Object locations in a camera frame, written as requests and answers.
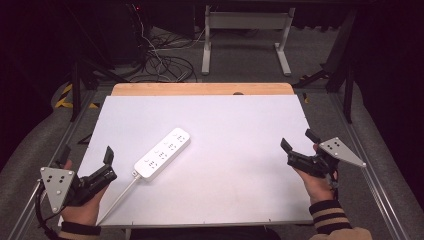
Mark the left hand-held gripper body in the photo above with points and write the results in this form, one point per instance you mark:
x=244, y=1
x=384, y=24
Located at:
x=57, y=186

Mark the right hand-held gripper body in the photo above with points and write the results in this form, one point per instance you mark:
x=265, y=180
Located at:
x=340, y=151

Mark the white power strip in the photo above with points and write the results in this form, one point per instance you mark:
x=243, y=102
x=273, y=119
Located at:
x=163, y=154

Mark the person's left hand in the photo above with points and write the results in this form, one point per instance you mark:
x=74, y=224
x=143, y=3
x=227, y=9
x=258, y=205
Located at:
x=83, y=211

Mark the person's right hand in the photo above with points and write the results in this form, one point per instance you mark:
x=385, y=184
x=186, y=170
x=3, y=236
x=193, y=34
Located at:
x=318, y=190

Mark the yellow black hazard tape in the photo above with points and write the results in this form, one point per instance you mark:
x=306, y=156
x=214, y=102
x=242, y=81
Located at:
x=65, y=96

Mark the white table board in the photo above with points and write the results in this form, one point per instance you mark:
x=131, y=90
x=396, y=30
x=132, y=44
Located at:
x=226, y=160

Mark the black metal stand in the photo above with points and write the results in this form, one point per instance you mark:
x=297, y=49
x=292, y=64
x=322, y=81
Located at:
x=343, y=66

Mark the black tripod stand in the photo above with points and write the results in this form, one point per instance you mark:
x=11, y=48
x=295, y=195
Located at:
x=85, y=75

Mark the wooden table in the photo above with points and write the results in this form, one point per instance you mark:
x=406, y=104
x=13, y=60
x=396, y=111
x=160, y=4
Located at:
x=186, y=89

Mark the aluminium rail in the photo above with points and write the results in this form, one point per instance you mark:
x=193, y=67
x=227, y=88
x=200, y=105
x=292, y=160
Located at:
x=50, y=160
x=370, y=180

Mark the white metal desk frame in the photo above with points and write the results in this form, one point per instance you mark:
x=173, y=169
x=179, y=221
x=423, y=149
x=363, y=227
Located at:
x=246, y=21

